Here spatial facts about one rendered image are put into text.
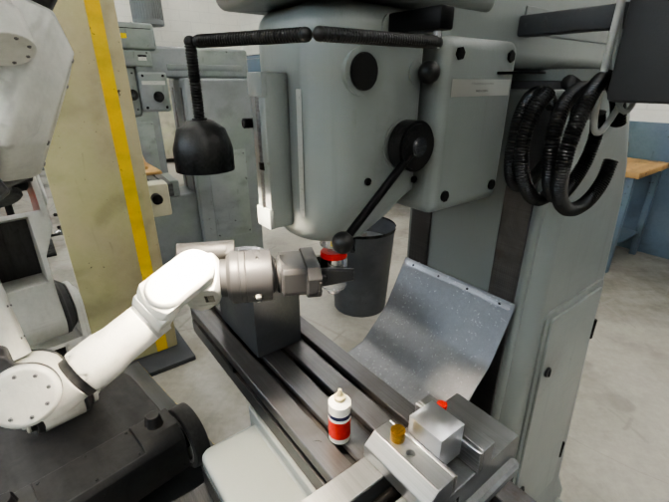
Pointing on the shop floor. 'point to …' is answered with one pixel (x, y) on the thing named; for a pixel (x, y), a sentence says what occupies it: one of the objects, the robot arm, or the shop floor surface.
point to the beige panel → (105, 179)
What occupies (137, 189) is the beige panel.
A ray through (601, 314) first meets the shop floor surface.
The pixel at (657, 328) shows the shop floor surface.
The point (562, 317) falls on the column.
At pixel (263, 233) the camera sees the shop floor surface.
